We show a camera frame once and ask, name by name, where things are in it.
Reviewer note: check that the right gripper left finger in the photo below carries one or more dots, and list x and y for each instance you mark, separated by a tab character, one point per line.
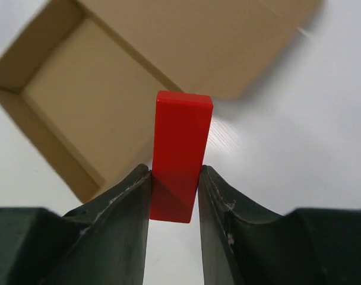
103	241

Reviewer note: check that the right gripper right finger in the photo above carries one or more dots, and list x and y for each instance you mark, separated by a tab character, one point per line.
243	242

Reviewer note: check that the small red block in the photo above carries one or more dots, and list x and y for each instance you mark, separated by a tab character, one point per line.
182	124

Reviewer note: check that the brown cardboard box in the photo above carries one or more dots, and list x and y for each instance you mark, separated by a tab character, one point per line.
81	78

